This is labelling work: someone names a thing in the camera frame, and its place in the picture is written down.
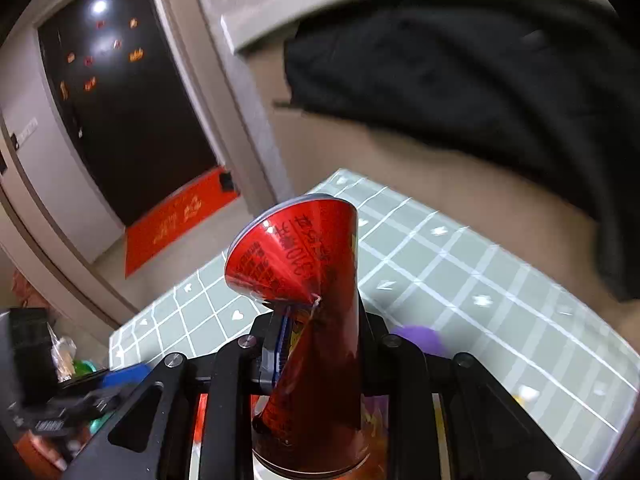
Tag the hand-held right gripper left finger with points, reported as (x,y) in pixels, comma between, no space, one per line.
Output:
(277,352)

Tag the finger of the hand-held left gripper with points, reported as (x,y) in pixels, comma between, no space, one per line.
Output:
(125,376)

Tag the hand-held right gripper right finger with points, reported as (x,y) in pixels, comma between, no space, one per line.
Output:
(382,357)

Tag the crushed red can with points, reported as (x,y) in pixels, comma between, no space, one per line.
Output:
(310,270)

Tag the purple ball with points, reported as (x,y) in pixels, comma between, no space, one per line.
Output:
(420,338)

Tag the green checkered tablecloth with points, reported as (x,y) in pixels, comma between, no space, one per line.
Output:
(475,280)

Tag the red doormat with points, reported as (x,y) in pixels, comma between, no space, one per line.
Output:
(180,215)

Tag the black door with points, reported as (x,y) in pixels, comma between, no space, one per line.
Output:
(130,125)

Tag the black jacket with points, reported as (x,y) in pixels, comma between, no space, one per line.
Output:
(475,90)

